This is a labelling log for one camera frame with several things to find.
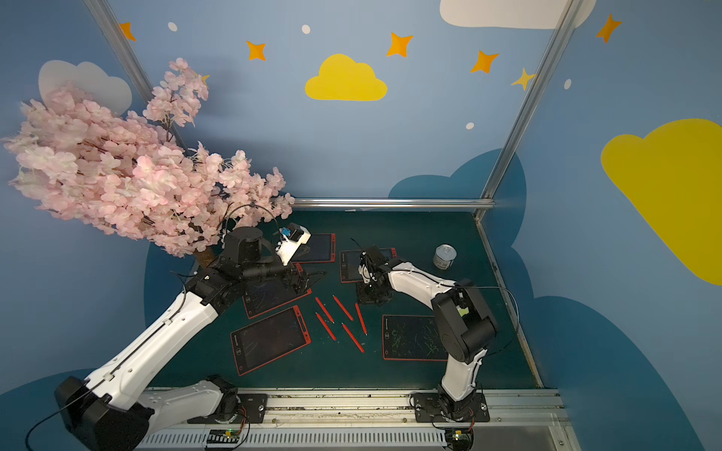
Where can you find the red tablet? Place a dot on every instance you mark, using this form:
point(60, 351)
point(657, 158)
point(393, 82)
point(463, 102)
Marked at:
point(411, 338)
point(351, 268)
point(264, 296)
point(320, 248)
point(268, 340)

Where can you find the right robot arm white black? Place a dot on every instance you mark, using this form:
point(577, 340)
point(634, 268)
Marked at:
point(464, 321)

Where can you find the right circuit board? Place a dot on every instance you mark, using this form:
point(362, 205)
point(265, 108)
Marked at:
point(459, 440)

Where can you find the red stylus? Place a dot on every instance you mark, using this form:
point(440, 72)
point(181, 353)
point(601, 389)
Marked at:
point(361, 319)
point(326, 327)
point(343, 308)
point(324, 310)
point(352, 337)

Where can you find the circuit board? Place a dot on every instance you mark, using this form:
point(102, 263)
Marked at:
point(459, 440)
point(223, 439)

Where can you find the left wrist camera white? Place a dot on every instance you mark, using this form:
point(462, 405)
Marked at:
point(292, 238)

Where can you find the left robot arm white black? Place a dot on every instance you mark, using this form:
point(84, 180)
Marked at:
point(110, 410)

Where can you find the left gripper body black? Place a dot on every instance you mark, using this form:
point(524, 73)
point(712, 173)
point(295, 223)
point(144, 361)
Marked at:
point(293, 274)

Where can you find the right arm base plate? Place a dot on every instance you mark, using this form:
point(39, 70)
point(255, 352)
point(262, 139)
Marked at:
point(436, 408)

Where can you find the aluminium back rail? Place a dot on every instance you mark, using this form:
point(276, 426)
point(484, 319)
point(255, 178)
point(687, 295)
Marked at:
point(392, 204)

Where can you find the aluminium rail frame front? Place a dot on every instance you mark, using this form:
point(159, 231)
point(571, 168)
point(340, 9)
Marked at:
point(366, 419)

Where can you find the pink cherry blossom tree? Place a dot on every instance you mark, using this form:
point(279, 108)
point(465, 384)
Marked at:
point(128, 175)

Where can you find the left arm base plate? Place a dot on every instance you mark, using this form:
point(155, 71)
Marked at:
point(254, 407)

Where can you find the silver tin can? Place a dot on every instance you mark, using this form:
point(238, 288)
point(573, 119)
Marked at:
point(444, 256)

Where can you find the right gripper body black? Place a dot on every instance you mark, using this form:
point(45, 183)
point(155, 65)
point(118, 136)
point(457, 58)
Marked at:
point(371, 280)

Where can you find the left circuit board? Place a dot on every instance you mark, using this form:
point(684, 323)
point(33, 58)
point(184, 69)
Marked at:
point(223, 439)

